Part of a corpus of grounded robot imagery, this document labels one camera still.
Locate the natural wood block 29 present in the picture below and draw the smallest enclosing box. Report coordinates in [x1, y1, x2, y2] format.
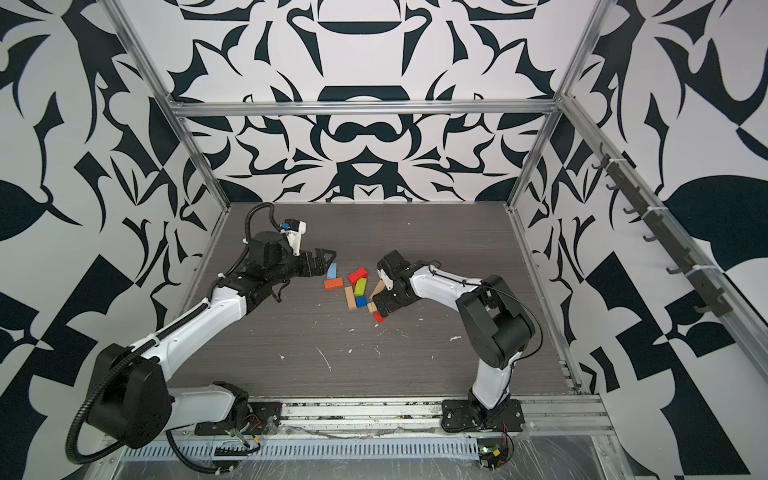
[344, 286, 357, 310]

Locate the natural wood block 31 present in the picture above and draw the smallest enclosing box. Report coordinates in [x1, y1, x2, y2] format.
[370, 280, 386, 298]

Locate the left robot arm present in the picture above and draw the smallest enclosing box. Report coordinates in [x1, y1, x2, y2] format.
[66, 231, 337, 463]

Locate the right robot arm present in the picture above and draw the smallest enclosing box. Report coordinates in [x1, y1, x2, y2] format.
[373, 250, 537, 429]

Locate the orange wood block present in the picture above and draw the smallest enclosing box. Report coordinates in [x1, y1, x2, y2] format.
[324, 278, 345, 290]

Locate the red arch wood block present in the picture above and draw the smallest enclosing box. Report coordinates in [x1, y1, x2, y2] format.
[347, 267, 368, 285]

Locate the lime green wood block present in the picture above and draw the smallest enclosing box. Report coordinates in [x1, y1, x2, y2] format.
[353, 277, 367, 297]

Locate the right circuit board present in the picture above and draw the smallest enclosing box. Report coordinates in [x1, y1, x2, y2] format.
[478, 435, 515, 470]

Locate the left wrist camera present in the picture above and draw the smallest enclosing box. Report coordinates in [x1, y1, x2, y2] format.
[281, 219, 307, 256]

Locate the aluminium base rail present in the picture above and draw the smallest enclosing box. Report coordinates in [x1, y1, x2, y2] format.
[107, 392, 616, 442]

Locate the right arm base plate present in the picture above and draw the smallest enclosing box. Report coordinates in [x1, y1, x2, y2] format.
[440, 398, 525, 433]

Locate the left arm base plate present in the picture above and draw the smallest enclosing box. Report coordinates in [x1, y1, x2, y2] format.
[194, 401, 283, 436]

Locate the white slotted cable duct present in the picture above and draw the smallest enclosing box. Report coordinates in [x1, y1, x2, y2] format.
[119, 437, 481, 462]

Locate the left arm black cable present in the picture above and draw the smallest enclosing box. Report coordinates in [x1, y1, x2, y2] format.
[64, 202, 283, 475]

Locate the aluminium frame crossbar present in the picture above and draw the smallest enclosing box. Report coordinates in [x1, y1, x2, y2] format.
[170, 99, 556, 118]

